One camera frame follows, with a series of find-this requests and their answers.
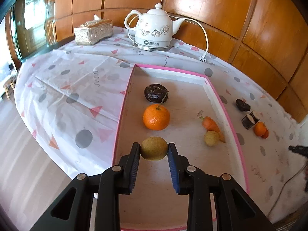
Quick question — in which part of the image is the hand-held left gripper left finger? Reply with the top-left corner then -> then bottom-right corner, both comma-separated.
30,142 -> 141,231

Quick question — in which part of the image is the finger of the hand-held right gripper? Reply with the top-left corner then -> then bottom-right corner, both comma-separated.
289,145 -> 308,156

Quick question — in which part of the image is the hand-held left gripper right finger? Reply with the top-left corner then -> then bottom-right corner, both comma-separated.
168,142 -> 277,231

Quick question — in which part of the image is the brown-green kiwi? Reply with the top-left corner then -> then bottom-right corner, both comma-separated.
140,136 -> 168,161

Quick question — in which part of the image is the orange without stem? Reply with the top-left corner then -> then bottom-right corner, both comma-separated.
254,122 -> 267,136

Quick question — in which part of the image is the orange with long stem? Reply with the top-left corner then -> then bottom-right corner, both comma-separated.
143,91 -> 171,131

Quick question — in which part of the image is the small carrot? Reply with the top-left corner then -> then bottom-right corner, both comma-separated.
198,111 -> 226,143

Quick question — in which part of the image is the dark purple passion fruit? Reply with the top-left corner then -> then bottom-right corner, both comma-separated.
144,83 -> 168,103
235,99 -> 251,112

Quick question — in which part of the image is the pink shallow cardboard box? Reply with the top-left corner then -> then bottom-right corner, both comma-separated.
112,64 -> 249,231

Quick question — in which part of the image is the white patterned tablecloth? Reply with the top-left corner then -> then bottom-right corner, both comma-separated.
14,25 -> 308,224

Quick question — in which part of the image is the silver kettle base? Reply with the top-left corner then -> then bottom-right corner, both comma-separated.
133,41 -> 172,52

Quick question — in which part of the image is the white floral ceramic kettle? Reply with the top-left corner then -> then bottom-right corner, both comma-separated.
124,3 -> 185,49

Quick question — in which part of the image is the ornate silver tissue box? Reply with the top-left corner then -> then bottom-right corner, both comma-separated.
74,14 -> 113,46

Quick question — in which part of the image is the small wooden stool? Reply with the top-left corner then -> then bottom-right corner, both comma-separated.
3,76 -> 17,100

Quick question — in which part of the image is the wooden door with glass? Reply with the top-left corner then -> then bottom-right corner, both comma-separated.
12,0 -> 57,60

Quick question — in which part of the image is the grey cable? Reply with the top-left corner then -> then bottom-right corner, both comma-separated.
269,154 -> 308,218

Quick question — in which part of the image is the white power cord with plug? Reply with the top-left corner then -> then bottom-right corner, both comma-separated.
168,18 -> 209,62

